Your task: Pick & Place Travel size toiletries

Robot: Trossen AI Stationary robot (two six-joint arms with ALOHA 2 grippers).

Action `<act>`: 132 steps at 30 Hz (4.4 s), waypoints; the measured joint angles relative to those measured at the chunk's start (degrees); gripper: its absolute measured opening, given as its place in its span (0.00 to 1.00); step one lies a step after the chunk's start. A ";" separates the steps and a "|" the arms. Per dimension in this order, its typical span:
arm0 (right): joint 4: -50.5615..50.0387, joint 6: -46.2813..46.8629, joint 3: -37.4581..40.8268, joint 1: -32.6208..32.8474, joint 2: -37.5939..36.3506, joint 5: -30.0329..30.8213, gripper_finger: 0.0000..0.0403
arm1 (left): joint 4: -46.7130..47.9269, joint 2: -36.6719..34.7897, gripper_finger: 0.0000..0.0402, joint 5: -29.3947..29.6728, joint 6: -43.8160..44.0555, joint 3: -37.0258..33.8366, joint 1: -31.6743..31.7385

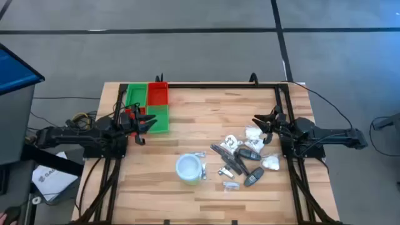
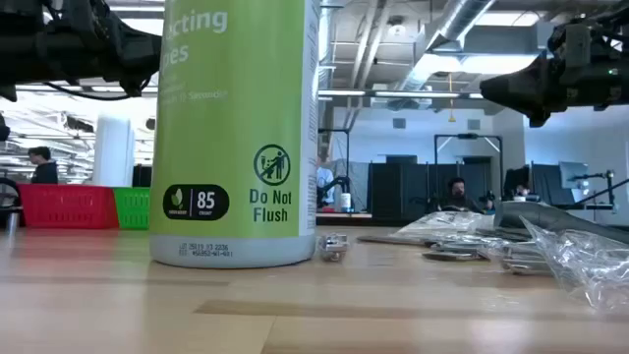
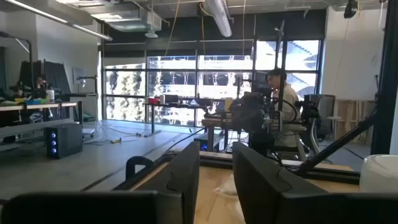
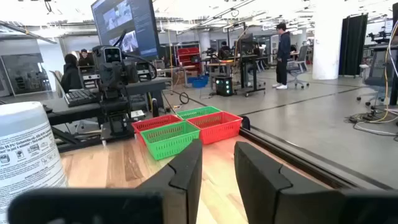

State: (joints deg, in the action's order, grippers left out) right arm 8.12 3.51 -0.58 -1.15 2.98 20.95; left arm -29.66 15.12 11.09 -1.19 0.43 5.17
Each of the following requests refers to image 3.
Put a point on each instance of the black partition panels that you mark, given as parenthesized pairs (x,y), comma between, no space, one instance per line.
(57,76)

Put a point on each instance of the white cup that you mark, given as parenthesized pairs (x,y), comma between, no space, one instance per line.
(50,96)

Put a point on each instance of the white round ceiling duct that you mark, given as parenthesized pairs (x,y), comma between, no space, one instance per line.
(219,17)

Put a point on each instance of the long work desk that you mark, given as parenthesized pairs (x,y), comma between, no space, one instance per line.
(37,105)

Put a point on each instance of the white ceiling lamp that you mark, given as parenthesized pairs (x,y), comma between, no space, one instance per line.
(151,34)

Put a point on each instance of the grey ceiling pipe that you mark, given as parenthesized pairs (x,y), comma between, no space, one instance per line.
(62,20)

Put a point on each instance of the black overhead camera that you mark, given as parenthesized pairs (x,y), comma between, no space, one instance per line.
(350,8)

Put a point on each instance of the green disinfecting wipes canister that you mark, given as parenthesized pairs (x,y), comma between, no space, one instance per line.
(379,174)

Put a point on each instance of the wooden pallets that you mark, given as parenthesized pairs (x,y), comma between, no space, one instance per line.
(351,121)

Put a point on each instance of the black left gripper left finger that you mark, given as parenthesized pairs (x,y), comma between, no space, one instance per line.
(174,202)

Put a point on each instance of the small black computer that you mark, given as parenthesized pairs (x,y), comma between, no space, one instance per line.
(205,143)

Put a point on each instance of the yellow box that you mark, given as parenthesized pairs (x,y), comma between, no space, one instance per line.
(228,104)

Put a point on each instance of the grey box device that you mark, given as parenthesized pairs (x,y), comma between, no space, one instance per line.
(168,99)

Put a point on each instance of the person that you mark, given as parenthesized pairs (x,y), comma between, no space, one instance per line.
(39,85)
(290,93)

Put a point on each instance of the black computer tower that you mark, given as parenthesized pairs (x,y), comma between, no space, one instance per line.
(63,140)

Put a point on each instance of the grey office chair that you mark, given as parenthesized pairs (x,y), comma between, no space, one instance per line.
(325,107)

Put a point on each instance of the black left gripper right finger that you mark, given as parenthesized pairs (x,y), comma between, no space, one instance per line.
(280,205)

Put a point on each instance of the red container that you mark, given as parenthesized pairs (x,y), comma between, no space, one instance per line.
(154,100)

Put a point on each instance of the grey desk monitor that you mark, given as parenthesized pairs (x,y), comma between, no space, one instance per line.
(79,76)

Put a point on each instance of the large glass window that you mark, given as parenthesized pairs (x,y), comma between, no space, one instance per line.
(174,84)

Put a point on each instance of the black frame desk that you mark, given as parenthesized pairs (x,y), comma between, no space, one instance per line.
(174,107)

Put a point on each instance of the white cotton pads bag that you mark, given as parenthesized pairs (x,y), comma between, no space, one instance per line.
(228,188)

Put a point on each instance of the wooden top desk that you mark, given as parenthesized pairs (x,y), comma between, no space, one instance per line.
(214,122)

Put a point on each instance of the rectangular metal air duct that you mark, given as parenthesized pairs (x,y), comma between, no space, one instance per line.
(133,20)

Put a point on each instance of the black curved bracket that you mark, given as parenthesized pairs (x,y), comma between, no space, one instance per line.
(140,158)

